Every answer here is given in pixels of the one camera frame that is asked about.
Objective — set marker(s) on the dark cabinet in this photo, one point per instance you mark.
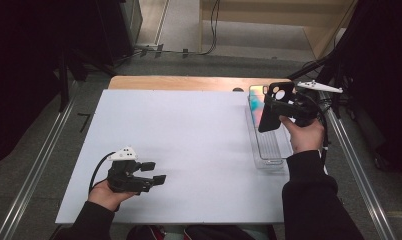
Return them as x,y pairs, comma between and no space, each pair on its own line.
117,30

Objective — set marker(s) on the clear blue phone case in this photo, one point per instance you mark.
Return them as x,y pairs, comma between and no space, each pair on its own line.
255,103

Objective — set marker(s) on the black phone case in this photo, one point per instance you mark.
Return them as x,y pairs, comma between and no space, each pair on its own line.
267,121

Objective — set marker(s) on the aluminium floor rail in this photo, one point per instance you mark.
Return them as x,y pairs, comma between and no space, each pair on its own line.
362,180
32,180

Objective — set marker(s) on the person's left hand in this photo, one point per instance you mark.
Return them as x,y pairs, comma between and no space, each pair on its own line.
105,198

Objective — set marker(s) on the white board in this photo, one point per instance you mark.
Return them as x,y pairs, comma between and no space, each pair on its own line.
195,140

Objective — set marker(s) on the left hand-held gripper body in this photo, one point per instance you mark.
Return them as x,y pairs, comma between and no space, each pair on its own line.
122,178

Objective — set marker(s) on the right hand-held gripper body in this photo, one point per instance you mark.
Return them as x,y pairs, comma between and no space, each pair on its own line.
305,108

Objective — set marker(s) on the clear plastic tray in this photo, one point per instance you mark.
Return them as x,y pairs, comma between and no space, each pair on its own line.
269,150

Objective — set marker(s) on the person's right hand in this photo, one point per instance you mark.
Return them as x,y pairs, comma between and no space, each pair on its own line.
305,136

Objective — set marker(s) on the wooden table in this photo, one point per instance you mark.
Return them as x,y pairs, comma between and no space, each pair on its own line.
189,83

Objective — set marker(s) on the black metal stand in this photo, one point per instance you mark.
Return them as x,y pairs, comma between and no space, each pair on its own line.
64,83
337,66

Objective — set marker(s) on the black curtain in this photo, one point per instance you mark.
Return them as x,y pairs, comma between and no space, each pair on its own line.
385,83
22,66

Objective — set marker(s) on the dark round table grommet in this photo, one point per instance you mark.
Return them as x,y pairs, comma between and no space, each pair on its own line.
237,89

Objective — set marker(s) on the light wooden shelf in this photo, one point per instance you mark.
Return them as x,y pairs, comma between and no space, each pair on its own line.
289,16

